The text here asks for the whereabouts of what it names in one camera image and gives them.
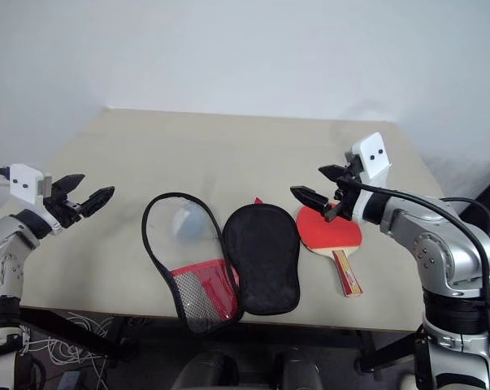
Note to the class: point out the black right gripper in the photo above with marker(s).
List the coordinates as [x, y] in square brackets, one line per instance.
[346, 199]

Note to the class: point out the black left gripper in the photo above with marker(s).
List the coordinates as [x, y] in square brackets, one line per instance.
[66, 209]

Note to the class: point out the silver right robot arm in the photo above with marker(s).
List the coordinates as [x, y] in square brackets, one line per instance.
[431, 243]

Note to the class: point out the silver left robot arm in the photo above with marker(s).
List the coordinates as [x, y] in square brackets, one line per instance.
[5, 245]

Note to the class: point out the red table tennis paddle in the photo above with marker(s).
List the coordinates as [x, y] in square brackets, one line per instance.
[330, 233]

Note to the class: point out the black clear paddle case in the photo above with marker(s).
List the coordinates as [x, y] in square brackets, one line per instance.
[261, 252]

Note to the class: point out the red zipper pull tab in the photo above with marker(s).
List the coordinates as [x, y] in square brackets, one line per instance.
[258, 200]

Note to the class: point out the black table leg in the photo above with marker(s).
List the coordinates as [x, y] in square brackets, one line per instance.
[376, 351]

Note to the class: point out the dark rounded shape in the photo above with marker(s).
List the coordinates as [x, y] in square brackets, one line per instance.
[297, 371]
[208, 371]

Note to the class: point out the grey floor box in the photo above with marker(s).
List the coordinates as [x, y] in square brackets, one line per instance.
[70, 381]

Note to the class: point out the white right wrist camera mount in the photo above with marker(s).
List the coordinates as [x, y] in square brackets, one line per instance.
[374, 158]

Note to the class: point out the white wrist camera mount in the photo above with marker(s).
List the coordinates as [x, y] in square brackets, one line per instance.
[25, 183]
[374, 158]

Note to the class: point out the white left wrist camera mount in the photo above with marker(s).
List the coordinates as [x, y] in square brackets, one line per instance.
[25, 183]

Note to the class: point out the black table frame brace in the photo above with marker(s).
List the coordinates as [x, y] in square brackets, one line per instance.
[70, 331]

